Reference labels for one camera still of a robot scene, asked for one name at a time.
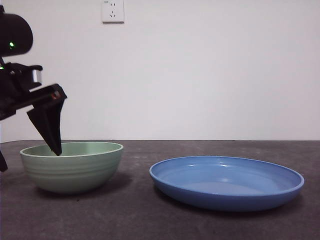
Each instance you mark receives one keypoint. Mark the white wall socket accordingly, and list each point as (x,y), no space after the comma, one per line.
(113,12)

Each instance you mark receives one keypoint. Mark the blue round plate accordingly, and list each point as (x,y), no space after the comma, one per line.
(225,197)

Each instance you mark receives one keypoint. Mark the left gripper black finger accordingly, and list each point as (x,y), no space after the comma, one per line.
(48,125)
(2,163)

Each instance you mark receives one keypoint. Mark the green ribbed bowl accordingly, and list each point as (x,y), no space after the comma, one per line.
(72,175)

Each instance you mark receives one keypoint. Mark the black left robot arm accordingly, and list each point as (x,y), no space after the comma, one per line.
(15,30)

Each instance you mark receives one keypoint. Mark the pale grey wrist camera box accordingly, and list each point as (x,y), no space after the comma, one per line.
(36,76)

